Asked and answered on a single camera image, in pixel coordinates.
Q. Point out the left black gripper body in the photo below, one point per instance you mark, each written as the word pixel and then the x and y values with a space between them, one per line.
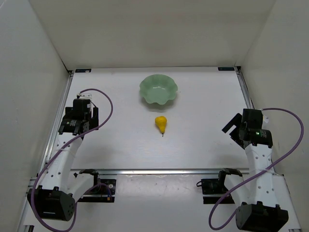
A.
pixel 94 116

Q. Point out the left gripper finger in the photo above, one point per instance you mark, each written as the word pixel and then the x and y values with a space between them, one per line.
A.
pixel 94 121
pixel 68 113

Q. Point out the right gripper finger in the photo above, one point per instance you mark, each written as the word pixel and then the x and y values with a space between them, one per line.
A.
pixel 234 134
pixel 235 121

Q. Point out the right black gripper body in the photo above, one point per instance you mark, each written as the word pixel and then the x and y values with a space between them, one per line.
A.
pixel 234 129

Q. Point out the yellow fake pear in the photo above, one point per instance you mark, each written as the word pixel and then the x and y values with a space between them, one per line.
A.
pixel 161 123

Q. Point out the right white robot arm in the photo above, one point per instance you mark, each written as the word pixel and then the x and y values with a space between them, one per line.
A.
pixel 258 209

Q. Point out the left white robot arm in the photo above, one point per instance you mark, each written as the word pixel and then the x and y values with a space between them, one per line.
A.
pixel 52 197

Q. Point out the green scalloped glass bowl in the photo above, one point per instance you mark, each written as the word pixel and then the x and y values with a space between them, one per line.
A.
pixel 158 88

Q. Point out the left blue corner label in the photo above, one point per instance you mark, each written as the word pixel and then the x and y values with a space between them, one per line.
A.
pixel 83 70

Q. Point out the blue corner label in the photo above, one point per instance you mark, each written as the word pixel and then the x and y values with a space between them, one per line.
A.
pixel 226 69
pixel 83 70

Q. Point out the right blue corner label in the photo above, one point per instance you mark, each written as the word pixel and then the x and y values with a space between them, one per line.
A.
pixel 226 69

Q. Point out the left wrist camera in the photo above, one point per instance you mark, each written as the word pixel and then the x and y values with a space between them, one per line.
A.
pixel 84 96

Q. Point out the left aluminium side rail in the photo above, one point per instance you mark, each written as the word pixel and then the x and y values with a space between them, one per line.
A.
pixel 50 143

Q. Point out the aluminium side rail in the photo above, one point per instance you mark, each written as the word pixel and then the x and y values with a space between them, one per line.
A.
pixel 50 143
pixel 256 141

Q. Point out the right aluminium side rail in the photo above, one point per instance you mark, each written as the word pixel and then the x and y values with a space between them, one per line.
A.
pixel 256 141

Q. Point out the front aluminium rail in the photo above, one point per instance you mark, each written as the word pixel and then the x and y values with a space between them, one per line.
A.
pixel 157 171

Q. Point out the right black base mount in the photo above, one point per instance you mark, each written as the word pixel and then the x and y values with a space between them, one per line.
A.
pixel 213 189

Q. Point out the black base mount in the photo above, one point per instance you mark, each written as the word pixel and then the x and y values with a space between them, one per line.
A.
pixel 101 194
pixel 213 189

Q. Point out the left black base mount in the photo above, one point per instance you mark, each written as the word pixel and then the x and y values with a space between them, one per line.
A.
pixel 101 194

